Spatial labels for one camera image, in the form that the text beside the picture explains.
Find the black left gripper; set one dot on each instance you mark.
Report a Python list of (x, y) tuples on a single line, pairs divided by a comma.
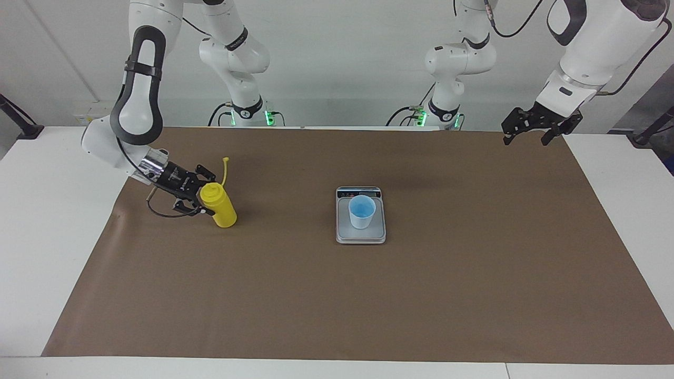
[(547, 113)]

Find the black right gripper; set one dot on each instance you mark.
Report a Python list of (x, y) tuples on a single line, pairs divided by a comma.
[(176, 180)]

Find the yellow squeeze bottle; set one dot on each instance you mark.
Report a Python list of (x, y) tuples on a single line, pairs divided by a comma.
[(224, 210)]

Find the light blue plastic cup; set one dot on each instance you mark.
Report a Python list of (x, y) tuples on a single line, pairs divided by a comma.
[(362, 213)]

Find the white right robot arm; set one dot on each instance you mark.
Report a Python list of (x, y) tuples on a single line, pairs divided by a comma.
[(139, 105)]

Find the silver digital kitchen scale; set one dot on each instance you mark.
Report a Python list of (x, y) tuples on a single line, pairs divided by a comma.
[(360, 236)]

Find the black metal stand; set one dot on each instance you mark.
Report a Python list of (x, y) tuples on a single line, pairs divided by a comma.
[(21, 122), (647, 136)]

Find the blue object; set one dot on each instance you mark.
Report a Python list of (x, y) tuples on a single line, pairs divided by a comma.
[(670, 164)]

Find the brown table mat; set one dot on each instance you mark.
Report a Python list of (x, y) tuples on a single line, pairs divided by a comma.
[(368, 295)]

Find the white wall socket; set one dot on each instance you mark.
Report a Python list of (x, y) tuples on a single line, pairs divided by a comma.
[(92, 113)]

